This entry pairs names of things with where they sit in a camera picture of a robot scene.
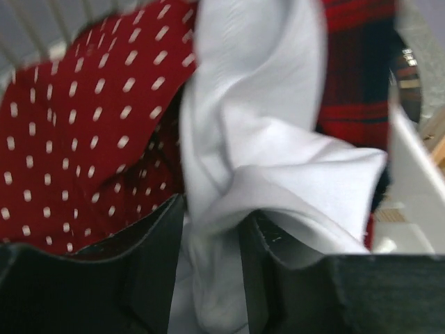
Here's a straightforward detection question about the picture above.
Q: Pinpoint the light grey garment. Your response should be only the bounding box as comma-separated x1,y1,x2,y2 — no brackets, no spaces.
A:
179,1,387,333

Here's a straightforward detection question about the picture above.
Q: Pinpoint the red polka dot garment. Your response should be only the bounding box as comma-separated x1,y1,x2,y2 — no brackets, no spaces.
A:
1,1,197,254

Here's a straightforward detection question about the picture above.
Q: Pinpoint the white laundry basket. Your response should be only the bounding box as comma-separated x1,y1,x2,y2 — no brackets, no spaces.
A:
1,1,444,254

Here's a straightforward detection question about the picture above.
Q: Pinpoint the black rimmed plate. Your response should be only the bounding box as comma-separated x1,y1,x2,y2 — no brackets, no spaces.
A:
390,46,423,124

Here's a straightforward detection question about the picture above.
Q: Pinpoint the wooden clothes rack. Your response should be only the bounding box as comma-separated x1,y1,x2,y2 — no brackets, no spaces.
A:
422,119,444,173

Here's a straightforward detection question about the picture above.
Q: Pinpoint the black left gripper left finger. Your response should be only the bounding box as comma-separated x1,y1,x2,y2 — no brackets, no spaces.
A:
1,195,184,333

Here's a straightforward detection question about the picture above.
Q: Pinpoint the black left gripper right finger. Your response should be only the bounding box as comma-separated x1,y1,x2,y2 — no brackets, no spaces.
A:
239,214,444,333

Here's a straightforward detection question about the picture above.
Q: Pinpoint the red plaid skirt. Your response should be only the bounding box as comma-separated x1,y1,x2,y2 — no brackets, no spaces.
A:
314,0,399,251

